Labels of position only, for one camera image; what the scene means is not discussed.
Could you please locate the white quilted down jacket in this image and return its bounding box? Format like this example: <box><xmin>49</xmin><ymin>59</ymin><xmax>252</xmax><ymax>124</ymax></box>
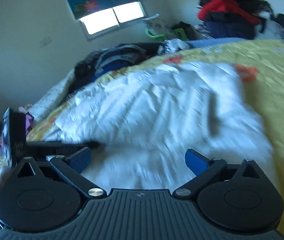
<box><xmin>43</xmin><ymin>62</ymin><xmax>277</xmax><ymax>191</ymax></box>

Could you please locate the dark folded clothes pile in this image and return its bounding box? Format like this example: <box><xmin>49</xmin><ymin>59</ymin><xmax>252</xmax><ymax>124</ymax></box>
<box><xmin>68</xmin><ymin>42</ymin><xmax>162</xmax><ymax>94</ymax></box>

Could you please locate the purple folded garment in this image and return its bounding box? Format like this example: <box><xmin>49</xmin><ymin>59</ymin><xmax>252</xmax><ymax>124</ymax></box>
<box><xmin>18</xmin><ymin>106</ymin><xmax>34</xmax><ymax>134</ymax></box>

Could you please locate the white patterned quilt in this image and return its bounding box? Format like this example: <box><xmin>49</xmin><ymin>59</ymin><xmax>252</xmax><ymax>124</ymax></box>
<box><xmin>28</xmin><ymin>69</ymin><xmax>75</xmax><ymax>124</ymax></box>

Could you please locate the yellow carrot print bedspread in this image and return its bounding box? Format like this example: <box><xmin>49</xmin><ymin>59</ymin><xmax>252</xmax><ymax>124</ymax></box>
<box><xmin>27</xmin><ymin>40</ymin><xmax>284</xmax><ymax>235</ymax></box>

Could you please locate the light blue knitted blanket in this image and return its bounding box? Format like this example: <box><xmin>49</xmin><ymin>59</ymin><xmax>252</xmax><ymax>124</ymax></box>
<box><xmin>186</xmin><ymin>37</ymin><xmax>245</xmax><ymax>48</ymax></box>

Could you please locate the white black plastic bag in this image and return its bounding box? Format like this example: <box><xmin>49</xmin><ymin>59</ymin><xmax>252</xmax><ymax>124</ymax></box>
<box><xmin>158</xmin><ymin>38</ymin><xmax>190</xmax><ymax>55</ymax></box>

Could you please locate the green plastic chair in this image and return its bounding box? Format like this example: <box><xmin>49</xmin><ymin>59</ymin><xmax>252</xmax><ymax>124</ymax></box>
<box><xmin>145</xmin><ymin>21</ymin><xmax>196</xmax><ymax>41</ymax></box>

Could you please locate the navy garment on pile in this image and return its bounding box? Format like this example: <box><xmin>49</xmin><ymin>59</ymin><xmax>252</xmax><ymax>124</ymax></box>
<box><xmin>203</xmin><ymin>12</ymin><xmax>255</xmax><ymax>40</ymax></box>

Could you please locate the red garment on pile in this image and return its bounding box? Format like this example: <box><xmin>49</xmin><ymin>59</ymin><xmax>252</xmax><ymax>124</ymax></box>
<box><xmin>198</xmin><ymin>0</ymin><xmax>260</xmax><ymax>24</ymax></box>

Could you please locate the window with metal frame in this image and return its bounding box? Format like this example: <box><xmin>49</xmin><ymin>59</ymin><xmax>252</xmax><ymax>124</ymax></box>
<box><xmin>77</xmin><ymin>2</ymin><xmax>147</xmax><ymax>40</ymax></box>

